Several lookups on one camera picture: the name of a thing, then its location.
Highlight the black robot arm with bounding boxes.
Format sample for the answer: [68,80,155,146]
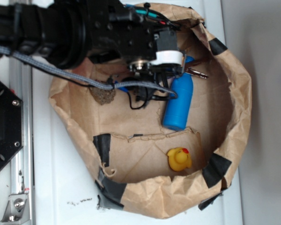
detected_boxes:
[0,0,184,77]

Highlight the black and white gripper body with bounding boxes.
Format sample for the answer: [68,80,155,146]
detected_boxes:
[88,0,187,82]

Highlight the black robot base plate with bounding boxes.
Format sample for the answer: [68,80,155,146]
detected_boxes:
[0,81,23,172]

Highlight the grey braided cable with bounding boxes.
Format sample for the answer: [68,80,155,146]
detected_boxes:
[0,45,178,99]

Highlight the metal corner bracket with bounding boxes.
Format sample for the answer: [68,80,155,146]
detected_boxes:
[0,194,30,225]

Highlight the yellow rubber duck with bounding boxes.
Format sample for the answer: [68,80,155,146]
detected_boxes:
[167,147,192,172]

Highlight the aluminium frame rail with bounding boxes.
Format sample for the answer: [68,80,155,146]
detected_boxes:
[9,59,35,225]

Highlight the brown paper bag bin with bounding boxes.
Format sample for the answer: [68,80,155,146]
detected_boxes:
[49,3,252,218]

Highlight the silver key bunch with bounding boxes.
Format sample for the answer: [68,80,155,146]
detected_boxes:
[185,61,209,79]

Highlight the blue plastic bottle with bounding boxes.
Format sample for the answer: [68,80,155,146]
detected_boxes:
[162,56,194,131]

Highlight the brown rough stone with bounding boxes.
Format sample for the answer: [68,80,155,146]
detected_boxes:
[89,87,116,105]

